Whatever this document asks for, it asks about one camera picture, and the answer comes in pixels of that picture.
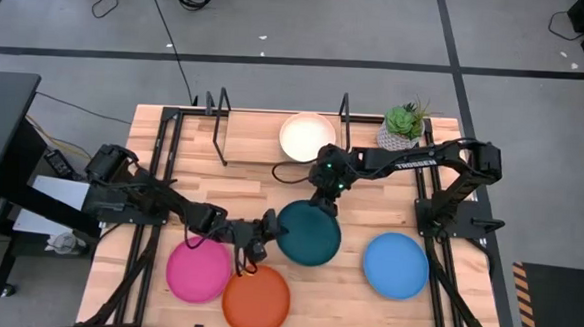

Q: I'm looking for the hazard striped floor mat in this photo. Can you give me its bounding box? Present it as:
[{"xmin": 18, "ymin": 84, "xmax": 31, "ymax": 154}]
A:
[{"xmin": 508, "ymin": 260, "xmax": 584, "ymax": 327}]

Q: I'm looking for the orange plate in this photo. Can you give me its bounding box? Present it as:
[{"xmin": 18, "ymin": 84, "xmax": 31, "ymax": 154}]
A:
[{"xmin": 219, "ymin": 262, "xmax": 294, "ymax": 327}]

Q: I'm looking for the yellow cable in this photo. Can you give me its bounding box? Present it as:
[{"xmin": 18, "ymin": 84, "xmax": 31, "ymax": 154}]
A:
[{"xmin": 21, "ymin": 113, "xmax": 94, "ymax": 162}]

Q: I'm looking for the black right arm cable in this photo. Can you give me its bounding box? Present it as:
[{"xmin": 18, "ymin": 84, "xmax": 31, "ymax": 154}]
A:
[{"xmin": 270, "ymin": 158, "xmax": 316, "ymax": 187}]

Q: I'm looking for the white panel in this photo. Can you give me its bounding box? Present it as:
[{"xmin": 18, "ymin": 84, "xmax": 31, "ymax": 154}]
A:
[{"xmin": 12, "ymin": 173, "xmax": 93, "ymax": 239}]

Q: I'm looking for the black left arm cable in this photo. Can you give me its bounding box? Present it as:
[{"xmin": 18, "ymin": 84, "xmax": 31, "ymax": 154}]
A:
[{"xmin": 180, "ymin": 225, "xmax": 262, "ymax": 279}]

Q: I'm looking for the black power adapter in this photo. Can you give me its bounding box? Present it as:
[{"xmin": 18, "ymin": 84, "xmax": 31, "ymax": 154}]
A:
[{"xmin": 43, "ymin": 148, "xmax": 77, "ymax": 179}]

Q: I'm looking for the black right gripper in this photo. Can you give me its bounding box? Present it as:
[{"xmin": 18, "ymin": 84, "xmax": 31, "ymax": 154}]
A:
[{"xmin": 307, "ymin": 165, "xmax": 352, "ymax": 220}]

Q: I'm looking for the black desk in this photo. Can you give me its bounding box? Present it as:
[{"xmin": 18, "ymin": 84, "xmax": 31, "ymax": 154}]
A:
[{"xmin": 0, "ymin": 71, "xmax": 108, "ymax": 304}]

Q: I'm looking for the pink plate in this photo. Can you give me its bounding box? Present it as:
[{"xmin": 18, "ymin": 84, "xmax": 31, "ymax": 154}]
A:
[{"xmin": 164, "ymin": 234, "xmax": 234, "ymax": 306}]

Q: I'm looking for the long black floor cable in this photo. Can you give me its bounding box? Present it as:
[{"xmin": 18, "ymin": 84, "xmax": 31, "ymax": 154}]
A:
[{"xmin": 138, "ymin": 0, "xmax": 204, "ymax": 107}]

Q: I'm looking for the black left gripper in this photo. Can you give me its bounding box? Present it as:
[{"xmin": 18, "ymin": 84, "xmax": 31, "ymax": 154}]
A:
[{"xmin": 226, "ymin": 206, "xmax": 292, "ymax": 249}]

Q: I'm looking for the succulent in white patterned pot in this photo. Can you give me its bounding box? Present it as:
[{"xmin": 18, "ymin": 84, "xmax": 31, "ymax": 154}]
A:
[{"xmin": 375, "ymin": 93, "xmax": 435, "ymax": 155}]

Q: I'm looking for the teal plate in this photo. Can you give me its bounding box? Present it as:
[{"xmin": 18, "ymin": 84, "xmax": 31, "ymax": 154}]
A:
[{"xmin": 273, "ymin": 198, "xmax": 344, "ymax": 269}]

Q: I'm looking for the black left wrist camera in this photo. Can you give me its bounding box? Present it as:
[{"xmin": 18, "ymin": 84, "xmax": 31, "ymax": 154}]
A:
[{"xmin": 244, "ymin": 238, "xmax": 270, "ymax": 264}]

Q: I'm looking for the blue plate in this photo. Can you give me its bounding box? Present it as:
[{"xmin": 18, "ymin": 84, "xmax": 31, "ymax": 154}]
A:
[{"xmin": 360, "ymin": 230, "xmax": 432, "ymax": 303}]

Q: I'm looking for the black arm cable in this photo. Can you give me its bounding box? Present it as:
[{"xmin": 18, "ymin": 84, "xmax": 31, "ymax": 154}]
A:
[
  {"xmin": 180, "ymin": 225, "xmax": 262, "ymax": 279},
  {"xmin": 270, "ymin": 158, "xmax": 316, "ymax": 187}
]

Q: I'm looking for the cream plate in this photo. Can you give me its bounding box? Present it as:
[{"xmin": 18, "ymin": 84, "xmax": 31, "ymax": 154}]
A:
[{"xmin": 277, "ymin": 110, "xmax": 339, "ymax": 165}]

